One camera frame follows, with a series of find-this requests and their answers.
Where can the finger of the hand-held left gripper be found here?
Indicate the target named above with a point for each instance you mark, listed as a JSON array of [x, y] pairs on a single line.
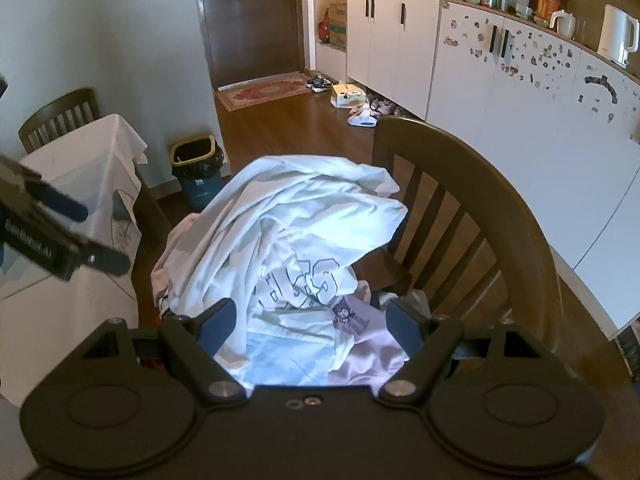
[[62, 205], [107, 261]]

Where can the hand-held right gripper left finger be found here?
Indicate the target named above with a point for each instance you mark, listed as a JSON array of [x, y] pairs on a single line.
[[220, 327]]

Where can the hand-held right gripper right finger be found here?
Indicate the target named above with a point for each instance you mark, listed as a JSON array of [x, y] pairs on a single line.
[[402, 330]]

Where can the white letter print T-shirt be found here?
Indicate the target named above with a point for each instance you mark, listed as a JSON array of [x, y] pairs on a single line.
[[280, 210]]

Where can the pink cartoon print garment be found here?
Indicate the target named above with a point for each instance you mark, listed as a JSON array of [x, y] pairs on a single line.
[[365, 355]]

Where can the table with white cloth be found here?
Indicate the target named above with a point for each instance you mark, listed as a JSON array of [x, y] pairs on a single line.
[[75, 160]]

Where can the pale pink garment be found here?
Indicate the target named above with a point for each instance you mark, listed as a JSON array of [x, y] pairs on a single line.
[[170, 255]]

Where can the brown wooden slat-back chair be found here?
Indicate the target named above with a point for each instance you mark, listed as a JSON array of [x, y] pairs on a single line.
[[55, 102], [450, 145]]

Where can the teal trash bin black liner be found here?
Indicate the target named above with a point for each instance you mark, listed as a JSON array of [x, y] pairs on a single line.
[[197, 187]]

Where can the white slipper blue print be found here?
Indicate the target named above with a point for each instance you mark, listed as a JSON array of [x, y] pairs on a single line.
[[362, 120]]

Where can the red patterned rug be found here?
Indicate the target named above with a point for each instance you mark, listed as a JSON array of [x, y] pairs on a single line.
[[260, 91]]

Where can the white cabinet with stickers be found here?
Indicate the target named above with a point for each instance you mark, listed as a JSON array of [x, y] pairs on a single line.
[[525, 135]]

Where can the white cardboard box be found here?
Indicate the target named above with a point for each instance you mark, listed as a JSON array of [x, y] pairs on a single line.
[[346, 96]]

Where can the dark sneaker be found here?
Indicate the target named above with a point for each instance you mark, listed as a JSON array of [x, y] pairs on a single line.
[[312, 81], [322, 86]]

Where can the brown wooden door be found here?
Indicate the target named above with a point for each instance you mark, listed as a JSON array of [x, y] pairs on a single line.
[[250, 25]]

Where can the white low shelf cabinet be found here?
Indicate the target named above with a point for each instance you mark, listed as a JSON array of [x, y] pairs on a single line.
[[330, 62]]

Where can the white two-door cabinet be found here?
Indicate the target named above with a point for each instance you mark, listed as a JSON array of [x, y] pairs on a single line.
[[390, 50]]

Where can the green print cardboard box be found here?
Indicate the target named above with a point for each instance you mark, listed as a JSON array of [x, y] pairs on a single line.
[[338, 27]]

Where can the red bag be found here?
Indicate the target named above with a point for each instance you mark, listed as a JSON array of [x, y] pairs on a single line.
[[323, 25]]

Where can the white jug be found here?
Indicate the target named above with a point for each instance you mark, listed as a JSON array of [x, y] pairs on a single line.
[[562, 22]]

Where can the orange box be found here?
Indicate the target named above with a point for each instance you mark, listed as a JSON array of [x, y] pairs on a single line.
[[547, 5]]

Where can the white electric kettle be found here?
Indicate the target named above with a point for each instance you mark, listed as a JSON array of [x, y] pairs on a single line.
[[615, 32]]

